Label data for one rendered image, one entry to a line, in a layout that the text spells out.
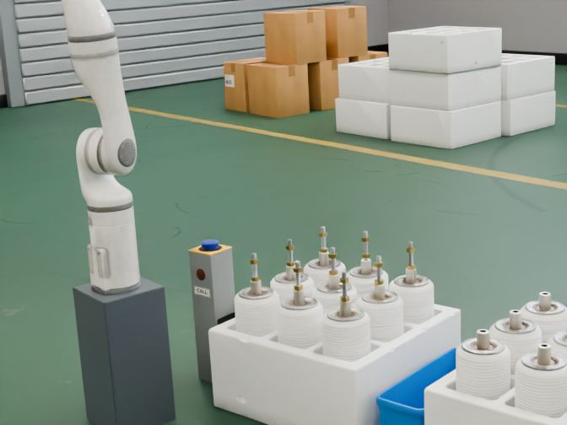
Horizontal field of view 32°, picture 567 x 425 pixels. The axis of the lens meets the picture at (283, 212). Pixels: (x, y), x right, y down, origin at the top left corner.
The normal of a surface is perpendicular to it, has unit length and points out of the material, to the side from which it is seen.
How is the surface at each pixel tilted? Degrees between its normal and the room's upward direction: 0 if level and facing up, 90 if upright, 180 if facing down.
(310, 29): 90
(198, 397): 0
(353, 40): 90
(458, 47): 90
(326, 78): 90
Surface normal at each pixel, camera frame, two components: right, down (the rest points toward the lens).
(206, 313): -0.64, 0.22
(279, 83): 0.60, 0.18
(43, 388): -0.05, -0.97
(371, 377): 0.77, 0.12
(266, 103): -0.80, 0.19
